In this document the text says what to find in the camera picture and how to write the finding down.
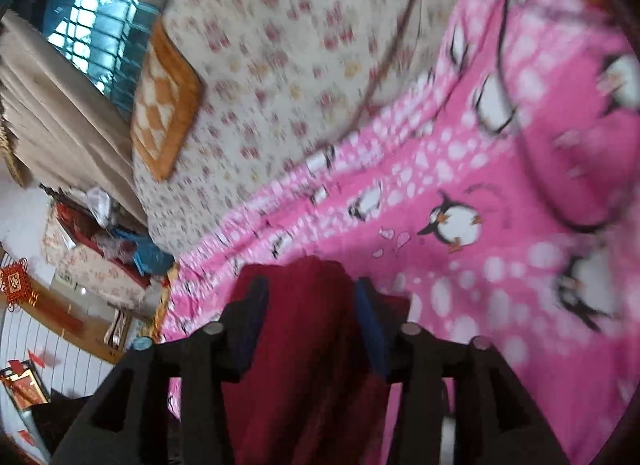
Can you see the clear plastic bag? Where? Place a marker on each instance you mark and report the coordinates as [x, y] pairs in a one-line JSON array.
[[99, 206]]

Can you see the dark red sweater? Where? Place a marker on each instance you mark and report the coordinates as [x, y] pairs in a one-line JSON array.
[[310, 370]]

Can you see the floral quilt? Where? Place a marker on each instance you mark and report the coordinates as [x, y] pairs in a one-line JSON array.
[[300, 45]]

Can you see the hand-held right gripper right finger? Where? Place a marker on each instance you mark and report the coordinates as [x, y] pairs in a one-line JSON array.
[[372, 336]]

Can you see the beige curtain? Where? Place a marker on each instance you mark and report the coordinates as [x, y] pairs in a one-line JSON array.
[[60, 120]]

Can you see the red framed picture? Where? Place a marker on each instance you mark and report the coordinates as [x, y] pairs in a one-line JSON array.
[[25, 387]]

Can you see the floral covered furniture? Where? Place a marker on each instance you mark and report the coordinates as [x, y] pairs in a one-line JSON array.
[[85, 265]]

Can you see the pink penguin blanket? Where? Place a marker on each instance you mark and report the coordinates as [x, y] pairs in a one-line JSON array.
[[500, 295]]

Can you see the red knot wall ornament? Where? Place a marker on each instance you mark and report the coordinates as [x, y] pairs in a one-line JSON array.
[[15, 280]]

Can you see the blue barred window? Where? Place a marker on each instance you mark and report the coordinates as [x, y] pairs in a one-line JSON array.
[[95, 40]]

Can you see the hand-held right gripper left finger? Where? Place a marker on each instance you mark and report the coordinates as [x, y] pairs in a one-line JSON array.
[[250, 340]]

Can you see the orange checked cushion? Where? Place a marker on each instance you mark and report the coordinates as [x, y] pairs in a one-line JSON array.
[[165, 100]]

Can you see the dark cloth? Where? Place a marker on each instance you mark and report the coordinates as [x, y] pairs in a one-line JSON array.
[[60, 425]]

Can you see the blue plastic bag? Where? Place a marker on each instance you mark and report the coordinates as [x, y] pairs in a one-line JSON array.
[[150, 255]]

